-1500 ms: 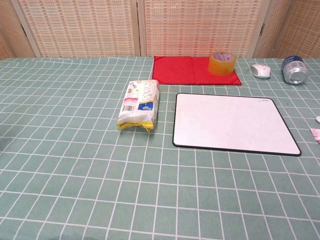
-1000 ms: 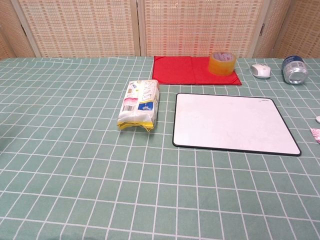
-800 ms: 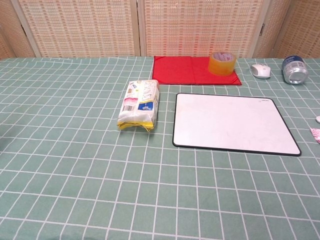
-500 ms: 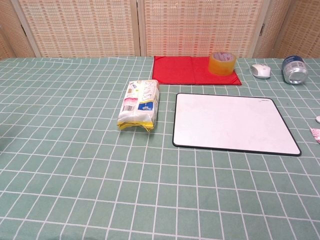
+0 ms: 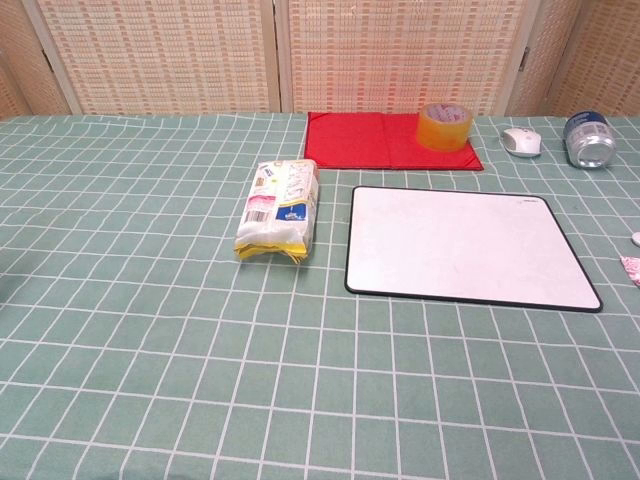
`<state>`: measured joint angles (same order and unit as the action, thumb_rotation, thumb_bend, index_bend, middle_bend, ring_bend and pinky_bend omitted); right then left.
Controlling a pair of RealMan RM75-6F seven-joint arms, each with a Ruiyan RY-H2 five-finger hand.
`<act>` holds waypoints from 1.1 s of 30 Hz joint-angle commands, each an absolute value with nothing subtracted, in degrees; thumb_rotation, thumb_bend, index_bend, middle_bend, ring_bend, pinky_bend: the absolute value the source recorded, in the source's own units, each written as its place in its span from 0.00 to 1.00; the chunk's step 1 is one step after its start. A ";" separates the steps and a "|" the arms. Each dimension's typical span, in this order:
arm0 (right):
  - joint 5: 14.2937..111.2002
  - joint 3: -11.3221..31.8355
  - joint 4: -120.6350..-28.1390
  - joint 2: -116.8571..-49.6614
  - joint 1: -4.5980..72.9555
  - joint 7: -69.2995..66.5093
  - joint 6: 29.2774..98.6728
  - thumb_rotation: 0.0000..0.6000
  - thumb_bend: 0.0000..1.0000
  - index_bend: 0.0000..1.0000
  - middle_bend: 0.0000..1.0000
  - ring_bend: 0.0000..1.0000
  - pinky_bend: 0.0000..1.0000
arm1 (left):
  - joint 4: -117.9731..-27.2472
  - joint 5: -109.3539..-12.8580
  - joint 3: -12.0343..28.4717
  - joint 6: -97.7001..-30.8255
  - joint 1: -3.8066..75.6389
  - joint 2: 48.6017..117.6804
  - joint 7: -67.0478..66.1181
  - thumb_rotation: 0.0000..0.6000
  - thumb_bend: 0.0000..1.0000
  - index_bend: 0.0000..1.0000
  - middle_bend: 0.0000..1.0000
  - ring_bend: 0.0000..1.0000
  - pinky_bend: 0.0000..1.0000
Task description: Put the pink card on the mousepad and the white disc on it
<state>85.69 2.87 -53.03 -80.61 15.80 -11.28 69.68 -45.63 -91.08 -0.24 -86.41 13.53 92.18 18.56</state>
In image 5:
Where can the pink patterned packet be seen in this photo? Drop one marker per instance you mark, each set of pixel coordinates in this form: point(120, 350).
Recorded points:
point(632, 270)

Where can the clear jar with blue label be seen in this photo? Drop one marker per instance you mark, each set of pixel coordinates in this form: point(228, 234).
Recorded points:
point(589, 142)

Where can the white computer mouse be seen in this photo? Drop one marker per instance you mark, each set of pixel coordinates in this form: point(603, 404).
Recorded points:
point(521, 141)

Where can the yellow packing tape roll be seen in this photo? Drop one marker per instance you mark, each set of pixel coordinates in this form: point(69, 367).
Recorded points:
point(444, 131)

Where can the red folder mat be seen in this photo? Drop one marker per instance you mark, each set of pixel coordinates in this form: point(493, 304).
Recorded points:
point(365, 142)

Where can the tissue pack with yellow end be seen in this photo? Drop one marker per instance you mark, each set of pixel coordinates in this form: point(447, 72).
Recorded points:
point(280, 210)

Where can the green grid tablecloth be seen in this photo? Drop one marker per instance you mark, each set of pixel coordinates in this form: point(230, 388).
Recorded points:
point(150, 350)

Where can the bamboo folding screen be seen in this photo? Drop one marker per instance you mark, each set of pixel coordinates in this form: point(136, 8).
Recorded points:
point(165, 55)

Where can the white board with black edge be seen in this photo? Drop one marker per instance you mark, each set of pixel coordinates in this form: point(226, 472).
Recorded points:
point(465, 247)

